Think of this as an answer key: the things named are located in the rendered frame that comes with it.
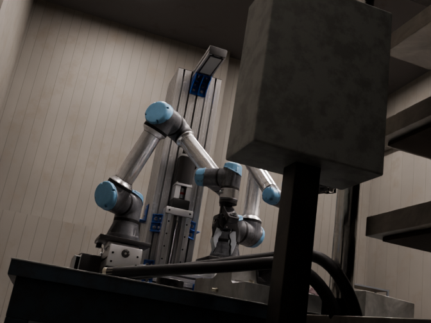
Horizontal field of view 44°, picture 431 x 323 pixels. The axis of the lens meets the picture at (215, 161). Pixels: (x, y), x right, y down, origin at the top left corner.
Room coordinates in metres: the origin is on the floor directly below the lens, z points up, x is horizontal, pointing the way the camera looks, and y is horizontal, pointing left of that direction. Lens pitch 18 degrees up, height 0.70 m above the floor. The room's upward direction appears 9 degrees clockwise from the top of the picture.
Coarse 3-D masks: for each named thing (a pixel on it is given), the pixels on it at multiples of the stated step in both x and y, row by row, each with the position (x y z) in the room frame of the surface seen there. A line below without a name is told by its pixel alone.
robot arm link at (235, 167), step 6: (228, 162) 2.02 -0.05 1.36; (234, 162) 2.01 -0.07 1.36; (222, 168) 2.05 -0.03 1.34; (228, 168) 2.01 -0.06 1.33; (234, 168) 2.01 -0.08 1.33; (240, 168) 2.02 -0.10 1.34; (222, 174) 2.02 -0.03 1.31; (228, 174) 2.01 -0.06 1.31; (234, 174) 2.01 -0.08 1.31; (240, 174) 2.02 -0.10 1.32; (222, 180) 2.03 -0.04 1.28; (228, 180) 2.01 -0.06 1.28; (234, 180) 2.01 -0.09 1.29; (240, 180) 2.03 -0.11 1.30; (222, 186) 2.03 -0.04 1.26; (228, 186) 2.01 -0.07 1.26; (234, 186) 2.01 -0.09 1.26
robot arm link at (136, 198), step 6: (132, 192) 2.37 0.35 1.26; (138, 192) 2.38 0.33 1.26; (132, 198) 2.34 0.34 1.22; (138, 198) 2.38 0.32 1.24; (132, 204) 2.34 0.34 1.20; (138, 204) 2.38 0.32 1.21; (132, 210) 2.36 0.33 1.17; (138, 210) 2.39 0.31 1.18; (114, 216) 2.40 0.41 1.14; (120, 216) 2.37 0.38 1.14; (126, 216) 2.37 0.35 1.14; (132, 216) 2.37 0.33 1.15; (138, 216) 2.40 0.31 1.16
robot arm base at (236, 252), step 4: (220, 240) 2.51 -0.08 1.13; (224, 240) 2.50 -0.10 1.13; (220, 244) 2.51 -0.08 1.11; (224, 244) 2.50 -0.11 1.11; (236, 244) 2.52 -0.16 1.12; (216, 248) 2.51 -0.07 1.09; (220, 248) 2.50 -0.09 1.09; (224, 248) 2.49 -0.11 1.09; (228, 248) 2.49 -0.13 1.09; (236, 248) 2.51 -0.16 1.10; (212, 252) 2.52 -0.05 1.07; (216, 252) 2.50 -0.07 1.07; (220, 252) 2.50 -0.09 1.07; (224, 252) 2.48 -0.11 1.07; (228, 252) 2.49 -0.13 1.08; (236, 252) 2.51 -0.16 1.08; (220, 256) 2.48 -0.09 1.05; (224, 256) 2.48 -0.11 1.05; (228, 256) 2.48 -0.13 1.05
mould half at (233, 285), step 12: (216, 276) 1.79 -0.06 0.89; (228, 276) 1.68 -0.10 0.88; (240, 276) 1.67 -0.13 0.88; (252, 276) 1.68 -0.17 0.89; (204, 288) 1.90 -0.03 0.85; (228, 288) 1.67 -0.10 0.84; (240, 288) 1.57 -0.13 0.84; (252, 288) 1.55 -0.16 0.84; (264, 288) 1.56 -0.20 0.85; (252, 300) 1.55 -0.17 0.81; (264, 300) 1.56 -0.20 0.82; (312, 300) 1.60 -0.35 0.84
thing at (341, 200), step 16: (368, 0) 1.30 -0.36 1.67; (352, 192) 1.29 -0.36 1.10; (336, 208) 1.32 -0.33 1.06; (352, 208) 1.30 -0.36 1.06; (336, 224) 1.31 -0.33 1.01; (352, 224) 1.30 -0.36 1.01; (336, 240) 1.31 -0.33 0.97; (352, 240) 1.30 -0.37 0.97; (336, 256) 1.31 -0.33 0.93; (352, 256) 1.30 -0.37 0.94; (352, 272) 1.30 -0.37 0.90; (336, 288) 1.30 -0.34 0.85
